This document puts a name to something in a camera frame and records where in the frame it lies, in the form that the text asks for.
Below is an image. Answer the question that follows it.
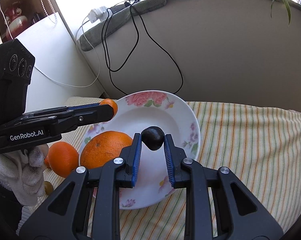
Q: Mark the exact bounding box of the floral white plate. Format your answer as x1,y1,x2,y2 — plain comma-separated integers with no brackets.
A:
79,90,201,210

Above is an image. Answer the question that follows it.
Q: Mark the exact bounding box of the large bumpy orange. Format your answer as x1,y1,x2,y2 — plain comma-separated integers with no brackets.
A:
80,131,133,169

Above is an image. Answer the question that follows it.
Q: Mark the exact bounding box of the white power adapter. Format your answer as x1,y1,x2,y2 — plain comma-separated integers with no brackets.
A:
87,6,112,23

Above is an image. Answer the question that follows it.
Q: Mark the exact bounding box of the green yellow fruit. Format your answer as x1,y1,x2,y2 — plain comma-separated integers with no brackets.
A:
44,181,54,196

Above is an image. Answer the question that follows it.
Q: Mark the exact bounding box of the small mandarin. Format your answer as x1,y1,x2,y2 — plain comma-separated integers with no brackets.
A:
99,99,118,116

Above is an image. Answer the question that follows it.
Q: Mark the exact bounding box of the dark plum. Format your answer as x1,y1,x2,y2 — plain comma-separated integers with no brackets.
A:
141,126,165,151

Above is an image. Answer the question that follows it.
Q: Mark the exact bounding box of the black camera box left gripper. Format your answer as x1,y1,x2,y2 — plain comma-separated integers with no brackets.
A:
0,39,35,125

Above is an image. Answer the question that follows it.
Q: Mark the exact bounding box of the white gloved left hand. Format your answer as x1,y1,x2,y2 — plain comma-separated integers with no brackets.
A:
0,144,49,206

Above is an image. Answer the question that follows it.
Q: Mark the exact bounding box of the black cable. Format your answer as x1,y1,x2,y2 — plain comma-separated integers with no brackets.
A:
100,0,184,103

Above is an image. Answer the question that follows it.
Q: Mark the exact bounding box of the red white ceramic jar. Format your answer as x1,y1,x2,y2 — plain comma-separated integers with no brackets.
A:
4,1,32,41

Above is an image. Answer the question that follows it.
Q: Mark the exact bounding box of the smooth round orange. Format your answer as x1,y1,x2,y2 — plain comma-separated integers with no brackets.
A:
44,141,79,178

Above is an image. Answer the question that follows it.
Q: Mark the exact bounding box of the green sill mat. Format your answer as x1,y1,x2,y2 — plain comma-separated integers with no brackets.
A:
79,0,301,52

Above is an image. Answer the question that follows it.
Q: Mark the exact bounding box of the white cable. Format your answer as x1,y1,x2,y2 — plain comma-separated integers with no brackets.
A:
0,3,109,88

